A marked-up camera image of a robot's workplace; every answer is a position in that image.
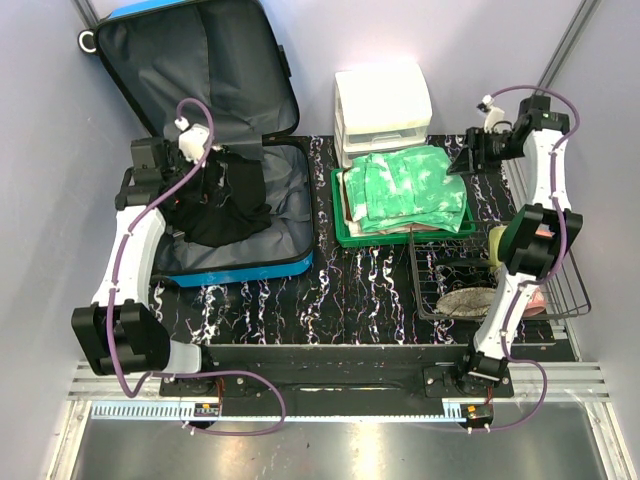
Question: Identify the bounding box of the green white patterned garment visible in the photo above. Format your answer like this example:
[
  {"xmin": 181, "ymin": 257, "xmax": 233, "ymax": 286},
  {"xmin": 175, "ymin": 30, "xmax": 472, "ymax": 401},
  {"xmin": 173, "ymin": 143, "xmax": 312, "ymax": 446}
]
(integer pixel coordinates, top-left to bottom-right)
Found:
[{"xmin": 339, "ymin": 145, "xmax": 467, "ymax": 232}]

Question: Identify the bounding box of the black wire basket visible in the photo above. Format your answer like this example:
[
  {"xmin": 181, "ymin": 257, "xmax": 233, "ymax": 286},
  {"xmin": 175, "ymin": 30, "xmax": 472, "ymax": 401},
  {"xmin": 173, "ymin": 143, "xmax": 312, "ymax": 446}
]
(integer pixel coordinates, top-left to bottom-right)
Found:
[{"xmin": 409, "ymin": 221, "xmax": 591, "ymax": 322}]

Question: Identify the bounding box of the blue fish-print suitcase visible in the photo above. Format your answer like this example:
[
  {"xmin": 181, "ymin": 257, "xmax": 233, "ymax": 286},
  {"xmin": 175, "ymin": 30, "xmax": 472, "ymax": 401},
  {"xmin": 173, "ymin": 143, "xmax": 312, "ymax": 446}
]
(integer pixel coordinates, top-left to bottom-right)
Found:
[{"xmin": 78, "ymin": 1, "xmax": 316, "ymax": 287}]

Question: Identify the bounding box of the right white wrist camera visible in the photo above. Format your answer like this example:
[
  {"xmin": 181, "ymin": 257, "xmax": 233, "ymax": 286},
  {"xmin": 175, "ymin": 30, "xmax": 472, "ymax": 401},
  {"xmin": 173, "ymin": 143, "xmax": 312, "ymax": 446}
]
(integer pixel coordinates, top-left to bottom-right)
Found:
[{"xmin": 477, "ymin": 95, "xmax": 505, "ymax": 132}]

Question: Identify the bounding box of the large black garment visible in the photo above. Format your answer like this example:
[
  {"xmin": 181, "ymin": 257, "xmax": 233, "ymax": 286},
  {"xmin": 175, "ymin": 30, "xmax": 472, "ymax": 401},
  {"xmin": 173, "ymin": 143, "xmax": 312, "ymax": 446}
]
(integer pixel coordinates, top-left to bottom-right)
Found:
[{"xmin": 160, "ymin": 151, "xmax": 271, "ymax": 248}]

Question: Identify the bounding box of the pink patterned cup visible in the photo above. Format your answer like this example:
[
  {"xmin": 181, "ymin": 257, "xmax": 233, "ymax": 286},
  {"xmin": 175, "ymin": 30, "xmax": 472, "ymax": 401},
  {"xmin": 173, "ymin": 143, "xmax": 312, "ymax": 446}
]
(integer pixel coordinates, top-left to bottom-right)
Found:
[{"xmin": 523, "ymin": 288, "xmax": 547, "ymax": 318}]

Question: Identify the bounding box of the speckled grey plate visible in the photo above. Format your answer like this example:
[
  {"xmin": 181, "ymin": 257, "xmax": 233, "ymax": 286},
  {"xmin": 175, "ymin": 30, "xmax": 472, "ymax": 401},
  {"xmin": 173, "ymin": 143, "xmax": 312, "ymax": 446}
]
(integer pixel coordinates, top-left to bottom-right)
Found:
[{"xmin": 436, "ymin": 287, "xmax": 496, "ymax": 317}]

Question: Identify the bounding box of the white plastic drawer unit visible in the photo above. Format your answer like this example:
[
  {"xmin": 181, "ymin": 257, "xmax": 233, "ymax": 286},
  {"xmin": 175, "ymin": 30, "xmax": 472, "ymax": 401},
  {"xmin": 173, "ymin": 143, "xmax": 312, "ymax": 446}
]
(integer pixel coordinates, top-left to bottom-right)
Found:
[{"xmin": 334, "ymin": 62, "xmax": 432, "ymax": 168}]

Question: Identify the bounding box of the pink mesh patterned pouch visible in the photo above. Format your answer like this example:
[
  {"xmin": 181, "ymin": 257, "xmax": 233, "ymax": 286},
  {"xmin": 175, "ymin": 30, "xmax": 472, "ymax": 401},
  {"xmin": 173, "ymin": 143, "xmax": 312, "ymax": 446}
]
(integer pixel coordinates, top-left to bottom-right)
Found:
[{"xmin": 346, "ymin": 220, "xmax": 442, "ymax": 238}]

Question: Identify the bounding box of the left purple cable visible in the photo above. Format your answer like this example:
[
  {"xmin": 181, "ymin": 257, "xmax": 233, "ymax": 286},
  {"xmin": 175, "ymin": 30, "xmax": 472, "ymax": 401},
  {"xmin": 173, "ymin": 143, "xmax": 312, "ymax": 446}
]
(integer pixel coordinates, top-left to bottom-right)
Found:
[{"xmin": 104, "ymin": 97, "xmax": 289, "ymax": 436}]

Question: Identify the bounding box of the yellow faceted cup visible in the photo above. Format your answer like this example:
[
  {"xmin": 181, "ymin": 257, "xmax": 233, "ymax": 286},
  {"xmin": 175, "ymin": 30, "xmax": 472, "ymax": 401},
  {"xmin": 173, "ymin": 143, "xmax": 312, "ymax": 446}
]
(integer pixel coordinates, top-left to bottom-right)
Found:
[{"xmin": 488, "ymin": 225, "xmax": 506, "ymax": 273}]

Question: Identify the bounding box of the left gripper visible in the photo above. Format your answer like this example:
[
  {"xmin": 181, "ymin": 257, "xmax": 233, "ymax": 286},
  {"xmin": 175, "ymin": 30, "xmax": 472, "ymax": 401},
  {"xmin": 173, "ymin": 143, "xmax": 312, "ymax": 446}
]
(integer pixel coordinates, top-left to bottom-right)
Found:
[{"xmin": 163, "ymin": 142, "xmax": 231, "ymax": 207}]

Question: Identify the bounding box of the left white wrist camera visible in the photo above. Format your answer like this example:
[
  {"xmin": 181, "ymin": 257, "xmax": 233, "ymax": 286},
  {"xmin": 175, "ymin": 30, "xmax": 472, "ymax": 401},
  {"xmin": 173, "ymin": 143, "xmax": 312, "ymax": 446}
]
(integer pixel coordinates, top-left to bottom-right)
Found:
[{"xmin": 174, "ymin": 117, "xmax": 211, "ymax": 164}]

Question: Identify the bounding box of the green plastic tray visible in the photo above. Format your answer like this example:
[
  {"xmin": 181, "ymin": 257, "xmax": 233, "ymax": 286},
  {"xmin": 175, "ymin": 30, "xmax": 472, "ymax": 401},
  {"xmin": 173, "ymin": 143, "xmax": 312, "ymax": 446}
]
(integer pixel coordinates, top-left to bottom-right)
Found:
[{"xmin": 331, "ymin": 169, "xmax": 479, "ymax": 248}]

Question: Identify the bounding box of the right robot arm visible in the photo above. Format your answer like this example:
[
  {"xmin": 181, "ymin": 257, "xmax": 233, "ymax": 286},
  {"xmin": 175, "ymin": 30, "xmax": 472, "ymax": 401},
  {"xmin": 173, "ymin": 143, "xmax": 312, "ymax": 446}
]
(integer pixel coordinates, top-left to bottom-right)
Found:
[{"xmin": 447, "ymin": 87, "xmax": 583, "ymax": 397}]

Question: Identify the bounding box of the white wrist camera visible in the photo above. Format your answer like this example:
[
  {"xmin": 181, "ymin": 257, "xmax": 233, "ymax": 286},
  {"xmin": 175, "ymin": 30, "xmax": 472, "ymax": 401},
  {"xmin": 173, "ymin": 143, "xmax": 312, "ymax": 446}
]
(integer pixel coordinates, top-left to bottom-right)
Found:
[
  {"xmin": 477, "ymin": 95, "xmax": 505, "ymax": 132},
  {"xmin": 174, "ymin": 117, "xmax": 211, "ymax": 164}
]

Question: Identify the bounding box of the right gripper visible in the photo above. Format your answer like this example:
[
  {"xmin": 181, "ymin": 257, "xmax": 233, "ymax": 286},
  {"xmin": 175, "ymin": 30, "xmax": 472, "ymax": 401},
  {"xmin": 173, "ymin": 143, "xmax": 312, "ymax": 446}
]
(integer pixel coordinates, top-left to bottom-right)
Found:
[{"xmin": 444, "ymin": 127, "xmax": 522, "ymax": 177}]

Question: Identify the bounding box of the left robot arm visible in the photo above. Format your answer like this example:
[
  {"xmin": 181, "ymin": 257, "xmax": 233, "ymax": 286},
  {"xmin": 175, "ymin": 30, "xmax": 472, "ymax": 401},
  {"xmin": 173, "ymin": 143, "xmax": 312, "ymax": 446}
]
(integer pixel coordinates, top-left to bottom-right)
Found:
[{"xmin": 71, "ymin": 132, "xmax": 216, "ymax": 399}]

